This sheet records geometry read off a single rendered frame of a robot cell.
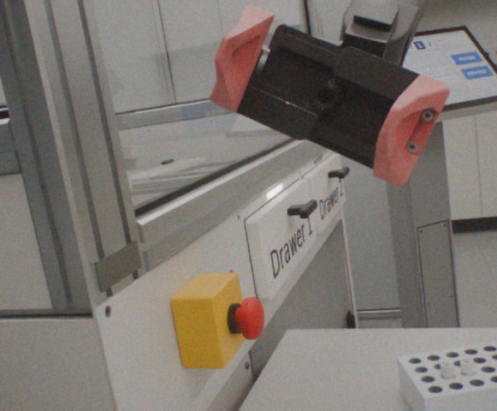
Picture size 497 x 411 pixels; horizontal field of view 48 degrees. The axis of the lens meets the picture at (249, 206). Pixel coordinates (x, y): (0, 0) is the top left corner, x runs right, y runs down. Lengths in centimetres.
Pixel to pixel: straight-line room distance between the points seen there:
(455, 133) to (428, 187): 206
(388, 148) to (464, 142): 354
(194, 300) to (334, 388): 21
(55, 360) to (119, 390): 6
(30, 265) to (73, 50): 16
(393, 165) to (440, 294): 157
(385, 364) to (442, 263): 121
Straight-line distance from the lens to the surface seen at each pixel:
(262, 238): 72
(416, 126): 36
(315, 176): 103
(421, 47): 184
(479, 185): 390
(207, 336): 53
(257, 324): 53
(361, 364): 69
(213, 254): 62
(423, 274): 184
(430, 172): 180
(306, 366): 70
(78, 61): 45
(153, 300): 51
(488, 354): 62
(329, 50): 40
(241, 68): 37
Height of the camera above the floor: 108
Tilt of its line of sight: 11 degrees down
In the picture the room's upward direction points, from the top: 9 degrees counter-clockwise
